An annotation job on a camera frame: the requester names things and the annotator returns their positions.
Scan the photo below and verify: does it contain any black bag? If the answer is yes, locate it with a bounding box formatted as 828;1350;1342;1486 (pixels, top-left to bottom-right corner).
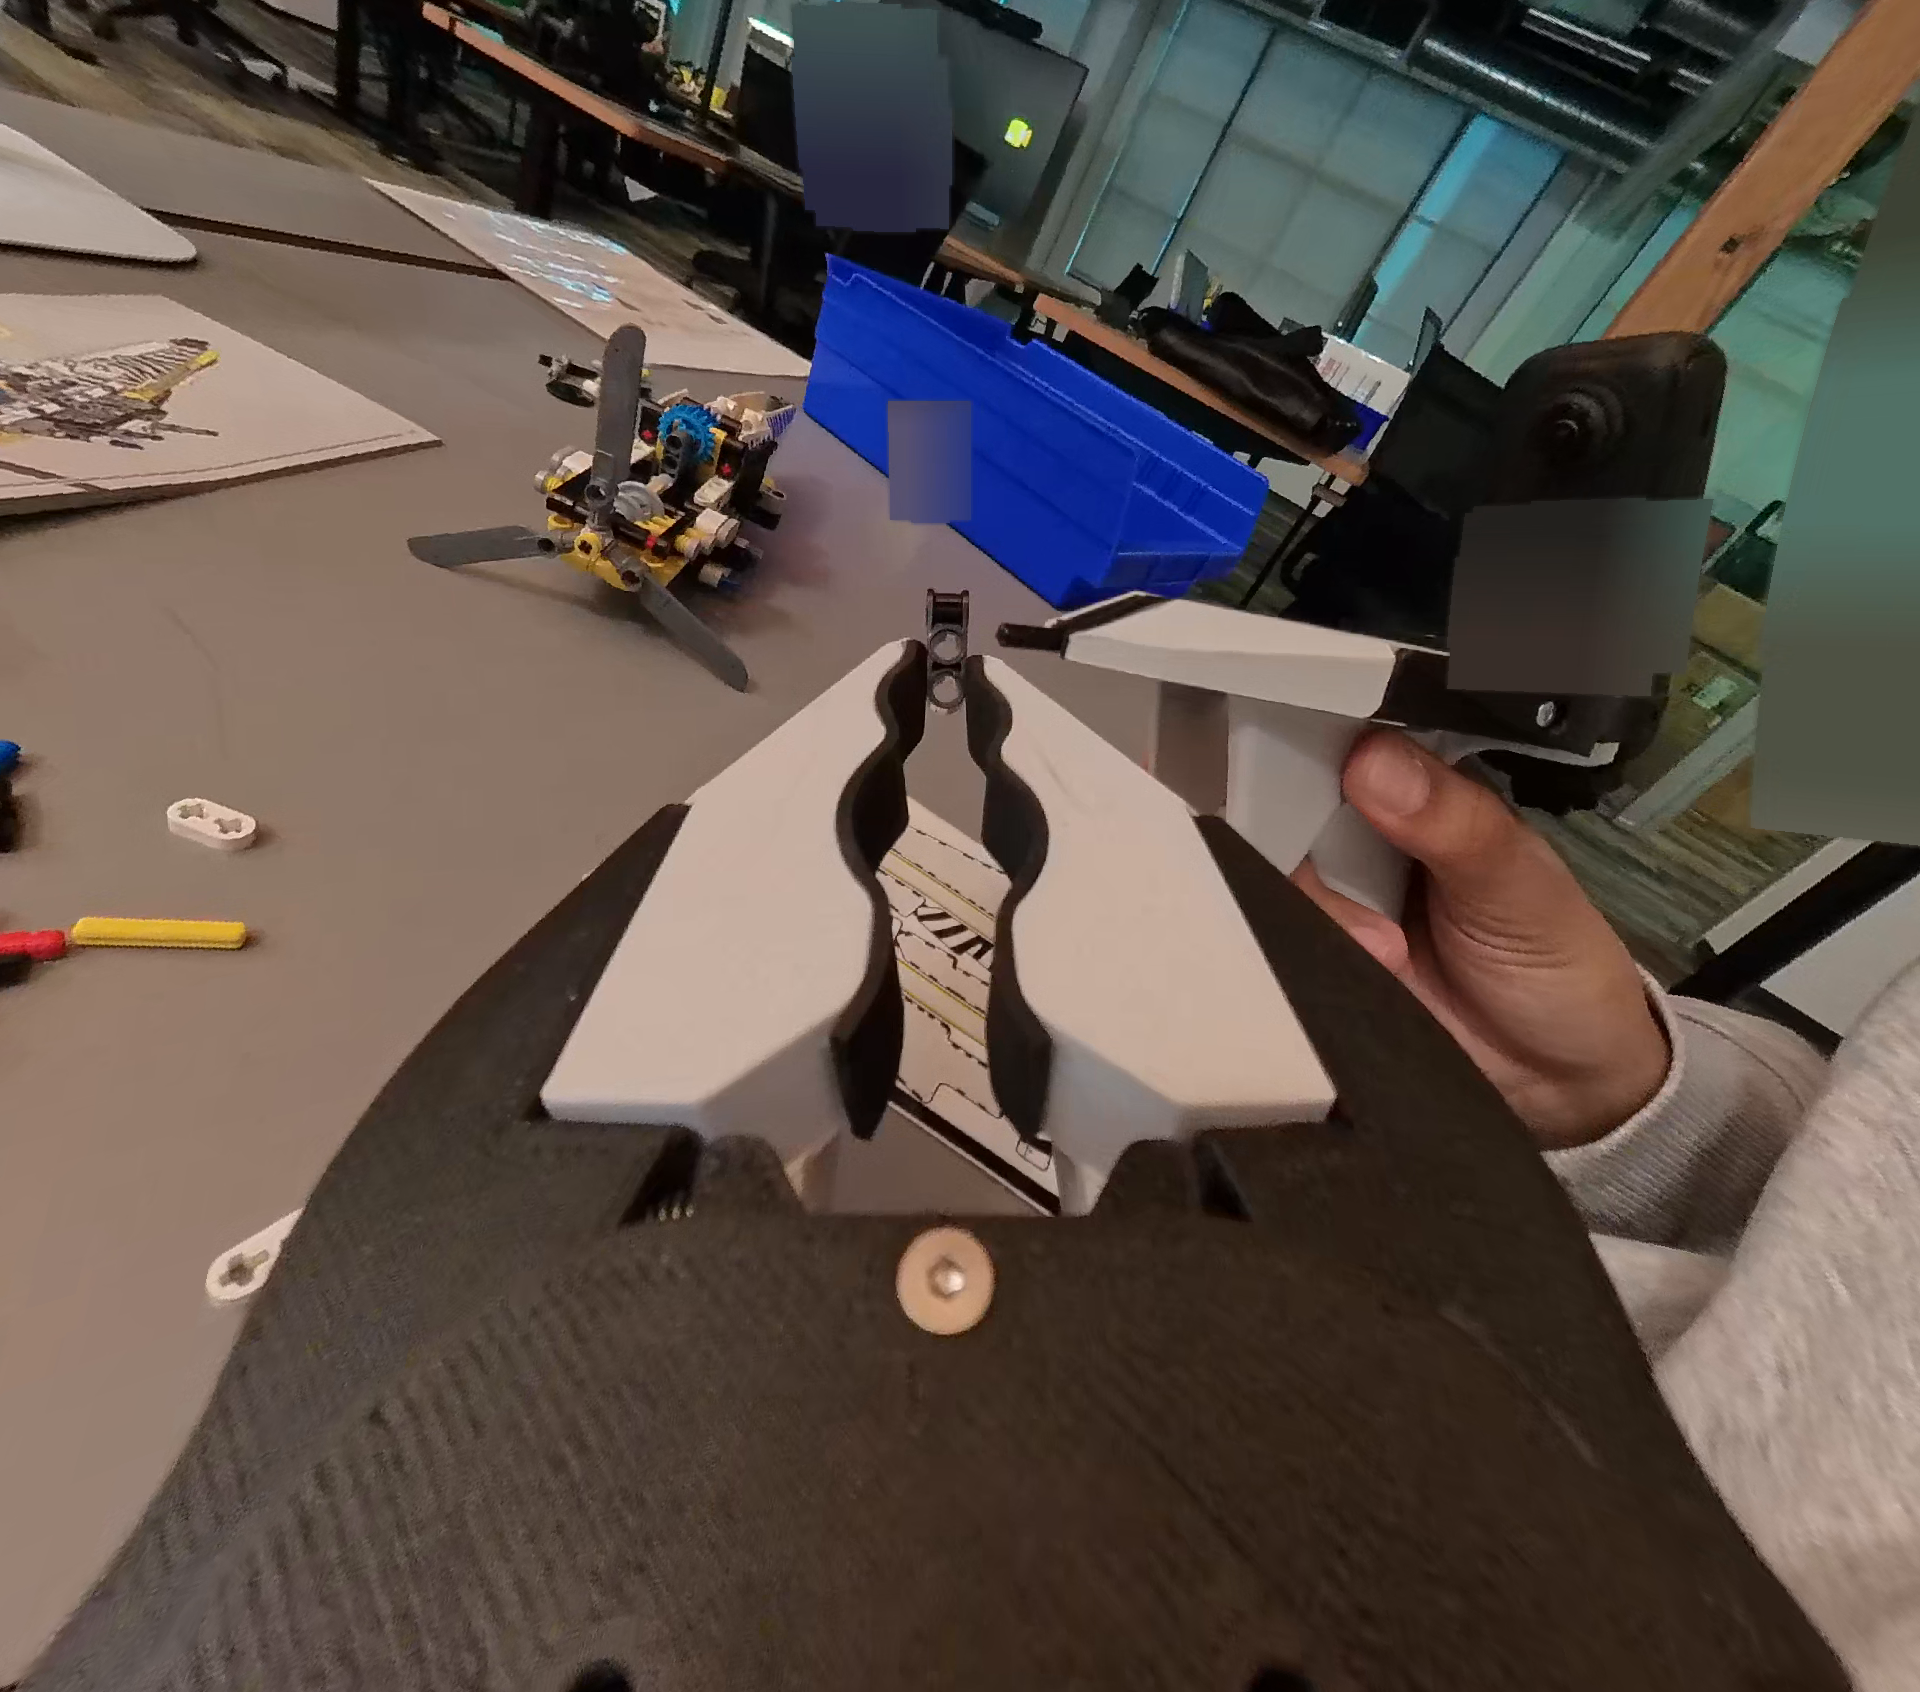
1135;285;1370;453

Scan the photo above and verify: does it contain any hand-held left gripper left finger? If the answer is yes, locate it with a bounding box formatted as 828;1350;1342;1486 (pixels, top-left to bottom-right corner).
539;637;932;1198

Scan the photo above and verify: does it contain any open instruction booklet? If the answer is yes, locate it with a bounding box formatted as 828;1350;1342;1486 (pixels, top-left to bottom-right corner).
0;290;444;518

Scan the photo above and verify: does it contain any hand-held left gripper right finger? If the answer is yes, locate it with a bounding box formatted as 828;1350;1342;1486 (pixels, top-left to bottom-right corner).
961;652;1342;1212

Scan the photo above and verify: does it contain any blue plastic bin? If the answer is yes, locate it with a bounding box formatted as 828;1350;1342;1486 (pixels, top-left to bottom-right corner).
800;252;1272;611

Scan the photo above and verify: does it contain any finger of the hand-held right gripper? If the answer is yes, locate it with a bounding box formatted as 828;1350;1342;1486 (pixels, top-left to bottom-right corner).
1046;599;1452;811

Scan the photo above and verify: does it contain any person's right hand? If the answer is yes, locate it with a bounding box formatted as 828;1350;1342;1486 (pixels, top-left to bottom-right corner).
1290;733;1673;1148

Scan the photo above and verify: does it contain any wooden post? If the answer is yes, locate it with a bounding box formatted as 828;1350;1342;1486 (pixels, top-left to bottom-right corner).
1601;0;1920;342

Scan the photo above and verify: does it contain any black office chair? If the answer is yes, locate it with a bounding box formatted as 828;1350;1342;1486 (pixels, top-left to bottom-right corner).
1302;341;1520;630

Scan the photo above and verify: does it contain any pile of loose lego pieces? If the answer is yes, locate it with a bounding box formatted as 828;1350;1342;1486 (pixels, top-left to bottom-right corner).
0;736;303;1308

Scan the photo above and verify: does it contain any large black computer monitor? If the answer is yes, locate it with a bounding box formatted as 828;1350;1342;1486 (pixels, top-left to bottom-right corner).
883;0;1093;226

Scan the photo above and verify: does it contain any white printed paper sheet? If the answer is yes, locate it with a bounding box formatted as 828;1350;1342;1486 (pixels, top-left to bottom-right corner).
368;179;814;375

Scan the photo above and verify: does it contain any zebra striped sticker sheet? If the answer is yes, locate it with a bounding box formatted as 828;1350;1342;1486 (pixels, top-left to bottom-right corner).
879;806;1058;1214

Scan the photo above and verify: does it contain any lego propeller plane model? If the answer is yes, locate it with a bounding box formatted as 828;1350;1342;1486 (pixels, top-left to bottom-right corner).
405;323;800;695

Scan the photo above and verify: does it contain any wooden office desk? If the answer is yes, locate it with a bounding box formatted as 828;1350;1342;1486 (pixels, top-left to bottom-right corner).
337;0;821;290
939;234;1375;492

